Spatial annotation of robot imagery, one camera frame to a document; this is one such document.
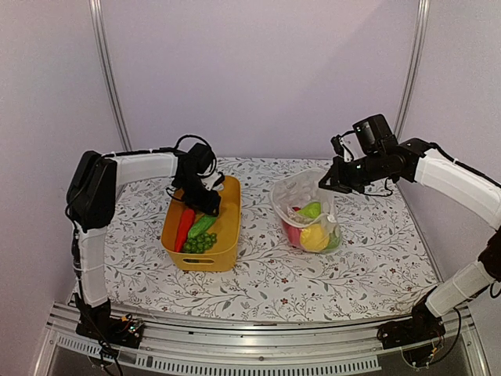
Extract green toy grapes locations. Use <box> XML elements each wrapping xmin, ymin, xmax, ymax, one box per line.
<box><xmin>182</xmin><ymin>233</ymin><xmax>217</xmax><ymax>254</ymax></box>

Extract green toy bitter gourd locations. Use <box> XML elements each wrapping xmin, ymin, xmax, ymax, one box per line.
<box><xmin>188</xmin><ymin>215</ymin><xmax>217</xmax><ymax>239</ymax></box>

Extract right aluminium frame post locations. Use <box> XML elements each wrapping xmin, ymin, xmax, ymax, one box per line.
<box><xmin>395</xmin><ymin>0</ymin><xmax>431</xmax><ymax>139</ymax></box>

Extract red toy apple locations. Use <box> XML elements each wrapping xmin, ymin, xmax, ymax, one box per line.
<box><xmin>283</xmin><ymin>222</ymin><xmax>301</xmax><ymax>248</ymax></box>

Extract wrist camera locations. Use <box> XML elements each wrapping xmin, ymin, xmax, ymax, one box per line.
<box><xmin>201</xmin><ymin>172</ymin><xmax>225</xmax><ymax>191</ymax></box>
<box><xmin>330</xmin><ymin>131</ymin><xmax>355</xmax><ymax>162</ymax></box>

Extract green toy pear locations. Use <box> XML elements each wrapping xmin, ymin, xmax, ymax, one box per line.
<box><xmin>294</xmin><ymin>201</ymin><xmax>322</xmax><ymax>219</ymax></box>

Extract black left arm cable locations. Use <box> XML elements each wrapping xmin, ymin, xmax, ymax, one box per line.
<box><xmin>171</xmin><ymin>133</ymin><xmax>218</xmax><ymax>173</ymax></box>

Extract green toy apple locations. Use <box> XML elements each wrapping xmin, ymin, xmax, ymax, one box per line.
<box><xmin>324</xmin><ymin>231</ymin><xmax>342</xmax><ymax>251</ymax></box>

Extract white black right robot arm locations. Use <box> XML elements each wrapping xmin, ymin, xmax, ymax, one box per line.
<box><xmin>319</xmin><ymin>114</ymin><xmax>500</xmax><ymax>342</ymax></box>

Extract yellow toy apple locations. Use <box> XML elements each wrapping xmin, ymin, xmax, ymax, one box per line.
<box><xmin>300</xmin><ymin>223</ymin><xmax>330</xmax><ymax>252</ymax></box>

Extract aluminium frame post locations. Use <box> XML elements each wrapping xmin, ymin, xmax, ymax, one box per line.
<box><xmin>88</xmin><ymin>0</ymin><xmax>132</xmax><ymax>151</ymax></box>
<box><xmin>395</xmin><ymin>0</ymin><xmax>431</xmax><ymax>139</ymax></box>

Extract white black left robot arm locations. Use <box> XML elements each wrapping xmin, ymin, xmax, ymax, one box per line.
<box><xmin>66</xmin><ymin>143</ymin><xmax>225</xmax><ymax>308</ymax></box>

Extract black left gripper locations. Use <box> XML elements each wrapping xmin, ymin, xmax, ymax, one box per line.
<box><xmin>176</xmin><ymin>174</ymin><xmax>222</xmax><ymax>216</ymax></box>

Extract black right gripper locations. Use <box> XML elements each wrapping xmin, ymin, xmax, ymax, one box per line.
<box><xmin>319</xmin><ymin>150</ymin><xmax>386</xmax><ymax>193</ymax></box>

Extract orange toy carrot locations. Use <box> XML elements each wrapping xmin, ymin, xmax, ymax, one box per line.
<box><xmin>174</xmin><ymin>208</ymin><xmax>196</xmax><ymax>253</ymax></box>

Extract yellow plastic basket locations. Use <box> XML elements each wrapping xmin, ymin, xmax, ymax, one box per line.
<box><xmin>160</xmin><ymin>176</ymin><xmax>241</xmax><ymax>272</ymax></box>

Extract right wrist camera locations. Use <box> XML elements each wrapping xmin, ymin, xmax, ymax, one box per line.
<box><xmin>330</xmin><ymin>131</ymin><xmax>355</xmax><ymax>162</ymax></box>

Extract left aluminium frame post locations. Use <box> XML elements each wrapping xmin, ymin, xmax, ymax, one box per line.
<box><xmin>88</xmin><ymin>0</ymin><xmax>132</xmax><ymax>151</ymax></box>

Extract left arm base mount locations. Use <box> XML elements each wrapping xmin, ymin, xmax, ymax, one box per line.
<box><xmin>74</xmin><ymin>294</ymin><xmax>144</xmax><ymax>349</ymax></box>

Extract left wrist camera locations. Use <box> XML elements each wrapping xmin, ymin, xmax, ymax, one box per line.
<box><xmin>201</xmin><ymin>172</ymin><xmax>225</xmax><ymax>191</ymax></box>

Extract aluminium front rail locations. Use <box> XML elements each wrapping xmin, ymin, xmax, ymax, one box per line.
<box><xmin>34</xmin><ymin>303</ymin><xmax>493</xmax><ymax>375</ymax></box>

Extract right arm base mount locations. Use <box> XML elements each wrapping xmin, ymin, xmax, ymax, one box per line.
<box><xmin>377</xmin><ymin>300</ymin><xmax>445</xmax><ymax>368</ymax></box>

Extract clear polka dot zip bag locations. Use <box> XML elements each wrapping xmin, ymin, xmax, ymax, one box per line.
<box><xmin>269</xmin><ymin>168</ymin><xmax>342</xmax><ymax>254</ymax></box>

